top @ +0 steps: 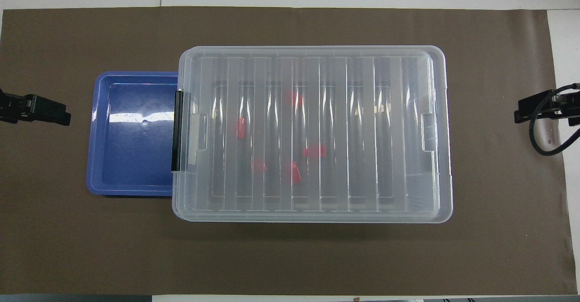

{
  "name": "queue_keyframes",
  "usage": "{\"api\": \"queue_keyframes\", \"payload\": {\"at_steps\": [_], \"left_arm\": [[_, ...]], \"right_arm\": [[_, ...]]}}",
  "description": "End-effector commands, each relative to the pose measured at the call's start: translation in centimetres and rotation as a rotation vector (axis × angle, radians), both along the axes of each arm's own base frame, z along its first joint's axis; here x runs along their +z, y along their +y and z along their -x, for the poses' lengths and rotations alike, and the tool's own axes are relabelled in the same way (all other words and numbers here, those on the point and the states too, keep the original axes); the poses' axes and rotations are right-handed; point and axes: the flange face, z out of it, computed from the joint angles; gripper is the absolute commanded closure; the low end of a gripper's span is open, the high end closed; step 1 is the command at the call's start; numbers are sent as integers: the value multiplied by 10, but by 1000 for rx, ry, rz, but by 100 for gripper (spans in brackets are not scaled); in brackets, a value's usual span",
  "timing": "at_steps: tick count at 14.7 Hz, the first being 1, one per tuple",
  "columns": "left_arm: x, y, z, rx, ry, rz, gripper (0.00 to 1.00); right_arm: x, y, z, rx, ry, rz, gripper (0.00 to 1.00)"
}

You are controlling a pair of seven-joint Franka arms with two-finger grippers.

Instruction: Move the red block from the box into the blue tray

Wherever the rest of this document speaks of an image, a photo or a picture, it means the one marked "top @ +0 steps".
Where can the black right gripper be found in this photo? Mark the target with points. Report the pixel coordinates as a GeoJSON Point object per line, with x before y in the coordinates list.
{"type": "Point", "coordinates": [568, 104]}

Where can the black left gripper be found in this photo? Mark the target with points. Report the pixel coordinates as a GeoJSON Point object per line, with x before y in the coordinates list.
{"type": "Point", "coordinates": [11, 107]}

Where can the clear ribbed plastic lid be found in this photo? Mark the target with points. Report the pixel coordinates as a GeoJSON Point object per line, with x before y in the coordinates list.
{"type": "Point", "coordinates": [398, 193]}

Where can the red block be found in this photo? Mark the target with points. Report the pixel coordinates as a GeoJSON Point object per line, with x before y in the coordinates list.
{"type": "Point", "coordinates": [294, 172]}
{"type": "Point", "coordinates": [314, 151]}
{"type": "Point", "coordinates": [293, 99]}
{"type": "Point", "coordinates": [259, 165]}
{"type": "Point", "coordinates": [240, 128]}

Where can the blue plastic tray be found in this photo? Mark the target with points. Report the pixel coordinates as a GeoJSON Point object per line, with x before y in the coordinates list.
{"type": "Point", "coordinates": [131, 157]}

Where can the clear plastic storage box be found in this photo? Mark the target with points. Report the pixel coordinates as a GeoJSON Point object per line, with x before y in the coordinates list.
{"type": "Point", "coordinates": [317, 125]}

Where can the brown paper mat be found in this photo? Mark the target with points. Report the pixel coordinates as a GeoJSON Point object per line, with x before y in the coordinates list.
{"type": "Point", "coordinates": [290, 256]}

